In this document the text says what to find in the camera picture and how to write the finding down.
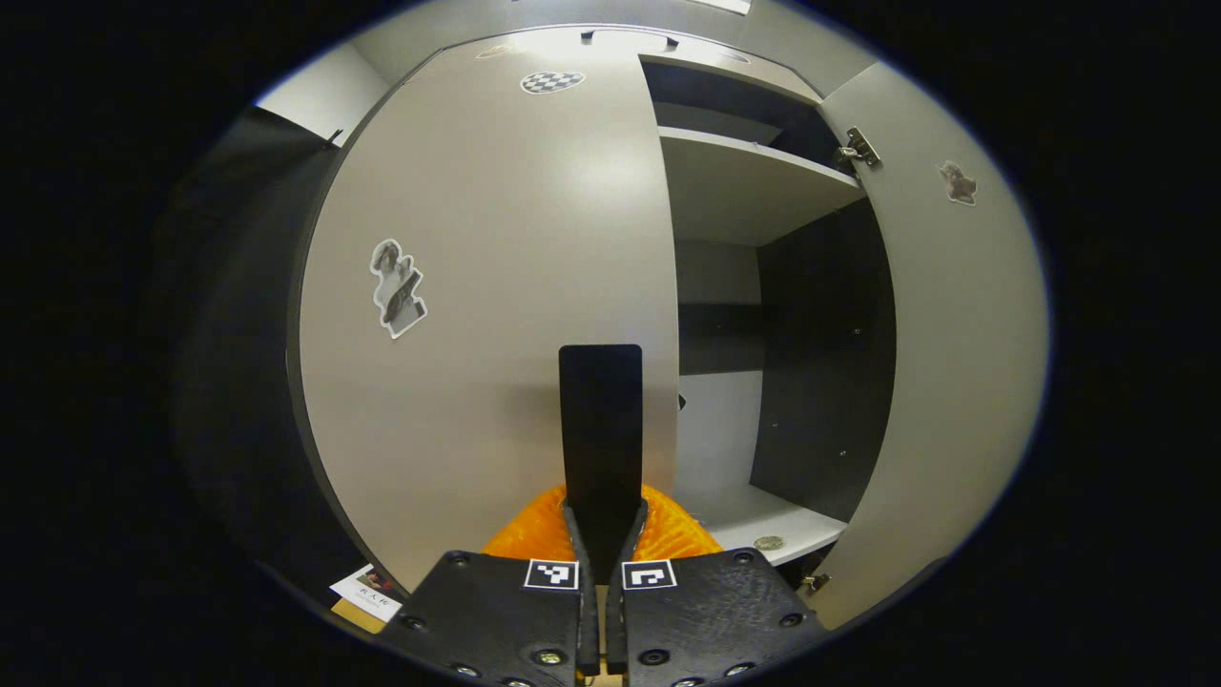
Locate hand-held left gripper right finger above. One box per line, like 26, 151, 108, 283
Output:
606, 482, 831, 687

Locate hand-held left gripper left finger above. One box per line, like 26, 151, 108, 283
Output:
401, 485, 602, 687

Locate black door handle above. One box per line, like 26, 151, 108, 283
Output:
558, 344, 644, 585

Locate grey double-door shoe cabinet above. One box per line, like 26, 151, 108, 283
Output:
284, 24, 898, 612

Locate grey cabinet door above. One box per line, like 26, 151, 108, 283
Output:
806, 62, 1050, 631
299, 29, 680, 594

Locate white low cabinet shelf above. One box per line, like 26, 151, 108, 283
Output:
682, 482, 850, 566

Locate white wide cabinet shelf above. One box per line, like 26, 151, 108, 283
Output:
658, 126, 867, 247

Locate black backdrop cloth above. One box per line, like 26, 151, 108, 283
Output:
143, 105, 383, 612

